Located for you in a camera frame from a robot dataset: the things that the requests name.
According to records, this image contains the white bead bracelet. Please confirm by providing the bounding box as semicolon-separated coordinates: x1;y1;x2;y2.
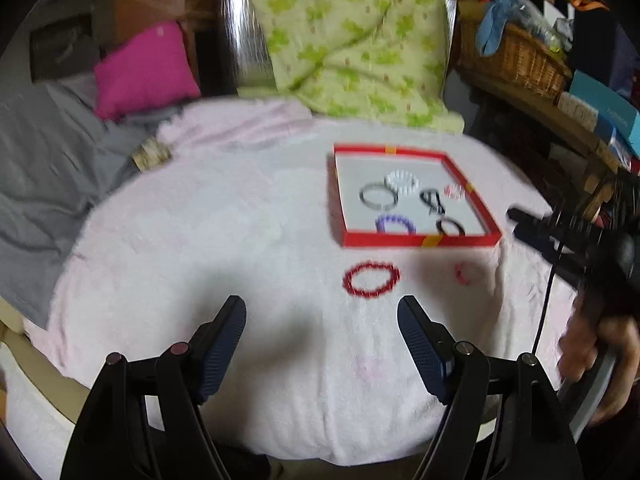
383;169;420;196

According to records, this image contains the person's right hand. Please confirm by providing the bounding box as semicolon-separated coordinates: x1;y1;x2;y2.
558;290;639;428

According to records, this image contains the wooden side table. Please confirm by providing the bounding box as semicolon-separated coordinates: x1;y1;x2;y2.
458;68;620;220

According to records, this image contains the teal cardboard box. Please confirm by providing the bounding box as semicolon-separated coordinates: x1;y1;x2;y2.
570;70;640;156

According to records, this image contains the black hair clip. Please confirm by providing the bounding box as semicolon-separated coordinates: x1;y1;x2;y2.
419;188;446;216

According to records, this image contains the pale pink fleece blanket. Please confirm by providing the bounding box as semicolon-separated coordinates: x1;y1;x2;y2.
26;101;575;466

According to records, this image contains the white patterned tissue box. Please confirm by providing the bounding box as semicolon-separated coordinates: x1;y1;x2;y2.
558;92;599;132

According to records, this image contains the red shallow tray box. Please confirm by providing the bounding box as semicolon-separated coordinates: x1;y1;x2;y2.
333;144;502;248

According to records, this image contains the silver metal bangle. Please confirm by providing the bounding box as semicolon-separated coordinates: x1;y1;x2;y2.
359;182;399;211

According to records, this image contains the small patterned fabric pouch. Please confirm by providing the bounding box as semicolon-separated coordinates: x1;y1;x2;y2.
131;138;172;172

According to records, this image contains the wicker basket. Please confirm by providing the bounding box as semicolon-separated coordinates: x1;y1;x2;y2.
457;1;573;101

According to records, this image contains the grey bed sheet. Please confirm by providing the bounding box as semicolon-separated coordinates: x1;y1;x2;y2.
1;74;174;327

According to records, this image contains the blue cloth in basket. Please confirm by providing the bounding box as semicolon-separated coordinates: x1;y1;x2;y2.
475;0;518;58

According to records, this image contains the magenta pillow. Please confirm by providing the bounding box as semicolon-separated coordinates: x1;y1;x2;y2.
93;21;201;120

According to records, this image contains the green clover pattern quilt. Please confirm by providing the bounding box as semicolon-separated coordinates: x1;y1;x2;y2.
250;0;464;134

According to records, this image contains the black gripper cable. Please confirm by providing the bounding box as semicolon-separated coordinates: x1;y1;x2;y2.
530;238;564;361

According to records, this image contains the dark red bead bracelet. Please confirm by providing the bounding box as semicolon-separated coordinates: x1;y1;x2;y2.
342;260;403;300

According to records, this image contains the small pink bead bracelet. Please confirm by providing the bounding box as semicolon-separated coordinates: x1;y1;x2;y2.
454;260;487;287

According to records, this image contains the dark maroon hair tie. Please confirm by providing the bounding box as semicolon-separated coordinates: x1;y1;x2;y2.
435;216;467;238

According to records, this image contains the purple bead bracelet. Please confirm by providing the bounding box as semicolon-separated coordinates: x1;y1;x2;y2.
374;212;419;236

